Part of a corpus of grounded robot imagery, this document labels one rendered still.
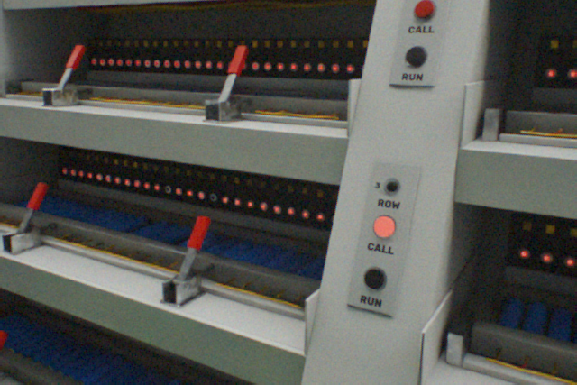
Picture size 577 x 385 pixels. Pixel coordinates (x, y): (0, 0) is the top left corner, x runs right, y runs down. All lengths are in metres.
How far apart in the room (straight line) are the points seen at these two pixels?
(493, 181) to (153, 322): 0.35
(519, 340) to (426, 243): 0.11
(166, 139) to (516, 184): 0.36
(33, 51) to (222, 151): 0.49
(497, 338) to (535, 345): 0.03
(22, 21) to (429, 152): 0.70
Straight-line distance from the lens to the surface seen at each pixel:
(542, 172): 0.43
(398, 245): 0.43
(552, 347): 0.48
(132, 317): 0.59
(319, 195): 0.63
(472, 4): 0.48
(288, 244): 0.64
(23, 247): 0.75
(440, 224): 0.43
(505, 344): 0.49
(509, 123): 0.51
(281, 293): 0.54
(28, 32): 0.95
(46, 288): 0.69
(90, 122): 0.68
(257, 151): 0.52
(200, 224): 0.56
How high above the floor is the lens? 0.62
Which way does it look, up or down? 7 degrees up
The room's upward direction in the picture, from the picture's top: 12 degrees clockwise
